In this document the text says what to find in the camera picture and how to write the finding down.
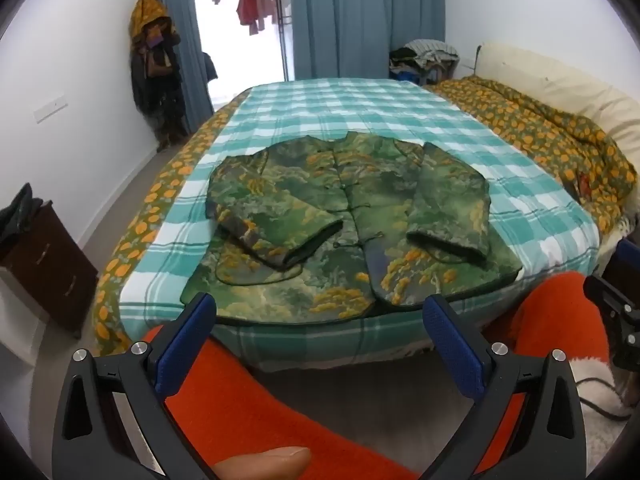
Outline green landscape print jacket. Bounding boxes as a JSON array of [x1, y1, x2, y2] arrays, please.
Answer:
[[181, 132, 522, 325]]

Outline pile of clothes on chair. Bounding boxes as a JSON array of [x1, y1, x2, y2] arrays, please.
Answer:
[[390, 39, 460, 87]]

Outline pink clothes on clothesline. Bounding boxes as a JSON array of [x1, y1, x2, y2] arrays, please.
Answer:
[[236, 0, 276, 36]]

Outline operator left hand thumb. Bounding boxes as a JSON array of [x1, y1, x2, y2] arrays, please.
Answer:
[[213, 446, 311, 480]]

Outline red trousers of operator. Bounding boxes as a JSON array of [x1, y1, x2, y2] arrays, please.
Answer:
[[167, 272, 620, 479]]

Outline olive orange floral quilt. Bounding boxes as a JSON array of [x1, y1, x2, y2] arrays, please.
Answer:
[[429, 76, 638, 236]]

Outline cream pillow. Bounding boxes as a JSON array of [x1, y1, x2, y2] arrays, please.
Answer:
[[474, 42, 639, 166]]

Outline dark brown wooden nightstand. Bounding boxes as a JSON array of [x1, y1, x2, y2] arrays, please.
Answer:
[[1, 203, 98, 338]]

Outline dark cloth on nightstand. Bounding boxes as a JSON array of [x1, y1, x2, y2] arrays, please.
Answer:
[[0, 183, 44, 259]]

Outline olive orange floral bedsheet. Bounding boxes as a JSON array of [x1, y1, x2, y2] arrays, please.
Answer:
[[90, 90, 250, 356]]

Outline hanging coats with yellow hood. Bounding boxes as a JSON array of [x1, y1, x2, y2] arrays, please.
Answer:
[[129, 0, 188, 152]]

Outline blue curtain right panel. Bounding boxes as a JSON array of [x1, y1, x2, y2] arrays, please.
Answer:
[[292, 0, 446, 80]]

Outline blue curtain panel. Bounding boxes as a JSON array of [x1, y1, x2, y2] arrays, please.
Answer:
[[292, 0, 446, 80], [143, 0, 215, 136]]

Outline blue curtain left panel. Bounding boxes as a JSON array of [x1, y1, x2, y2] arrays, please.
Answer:
[[143, 0, 215, 136]]

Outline black cable on floor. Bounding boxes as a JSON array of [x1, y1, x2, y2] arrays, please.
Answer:
[[572, 376, 634, 422]]

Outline white wall switch plate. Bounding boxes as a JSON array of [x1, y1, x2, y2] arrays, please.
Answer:
[[32, 94, 67, 124]]

